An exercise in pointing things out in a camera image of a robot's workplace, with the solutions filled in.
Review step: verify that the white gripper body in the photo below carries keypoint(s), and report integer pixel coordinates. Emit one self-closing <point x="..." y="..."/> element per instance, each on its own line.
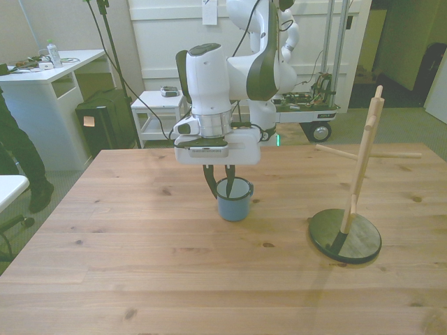
<point x="244" y="150"/>

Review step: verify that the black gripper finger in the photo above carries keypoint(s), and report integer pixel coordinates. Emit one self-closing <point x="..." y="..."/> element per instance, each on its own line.
<point x="229" y="174"/>
<point x="209" y="178"/>

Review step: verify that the blue enamel mug dark rim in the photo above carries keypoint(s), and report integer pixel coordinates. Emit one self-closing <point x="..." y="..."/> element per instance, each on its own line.
<point x="233" y="207"/>

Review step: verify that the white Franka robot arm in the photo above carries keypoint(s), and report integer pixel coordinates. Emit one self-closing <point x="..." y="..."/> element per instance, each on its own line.
<point x="209" y="83"/>

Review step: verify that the wooden mug tree black base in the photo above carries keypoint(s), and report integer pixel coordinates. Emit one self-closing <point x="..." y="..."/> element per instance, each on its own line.
<point x="349" y="240"/>

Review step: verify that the wheeled cart with electronics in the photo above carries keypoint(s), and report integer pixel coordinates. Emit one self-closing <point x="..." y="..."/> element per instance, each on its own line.
<point x="314" y="111"/>

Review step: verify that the small grey device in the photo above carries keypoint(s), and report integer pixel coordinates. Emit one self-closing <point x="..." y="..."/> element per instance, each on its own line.
<point x="170" y="91"/>

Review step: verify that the small white side table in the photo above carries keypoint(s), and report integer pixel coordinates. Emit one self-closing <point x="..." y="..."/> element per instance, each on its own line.
<point x="153" y="101"/>

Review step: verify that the black computer tower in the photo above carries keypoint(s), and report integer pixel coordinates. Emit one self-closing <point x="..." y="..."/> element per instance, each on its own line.
<point x="104" y="122"/>

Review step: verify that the white paper tag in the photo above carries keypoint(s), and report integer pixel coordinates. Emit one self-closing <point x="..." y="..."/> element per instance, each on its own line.
<point x="209" y="12"/>

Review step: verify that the black tripod stand pole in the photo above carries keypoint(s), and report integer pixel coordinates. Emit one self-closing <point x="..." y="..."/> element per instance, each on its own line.
<point x="115" y="59"/>

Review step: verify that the person leg dark trousers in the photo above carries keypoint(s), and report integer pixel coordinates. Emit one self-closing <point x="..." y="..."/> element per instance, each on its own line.
<point x="21" y="146"/>

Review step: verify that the white desk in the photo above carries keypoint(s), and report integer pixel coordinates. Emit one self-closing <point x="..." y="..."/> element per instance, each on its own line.
<point x="31" y="104"/>

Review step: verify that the clear plastic bottle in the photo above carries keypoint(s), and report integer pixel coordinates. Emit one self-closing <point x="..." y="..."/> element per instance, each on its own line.
<point x="54" y="54"/>

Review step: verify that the grey wrist camera black mount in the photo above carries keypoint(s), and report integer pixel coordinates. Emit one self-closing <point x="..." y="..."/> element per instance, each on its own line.
<point x="209" y="151"/>

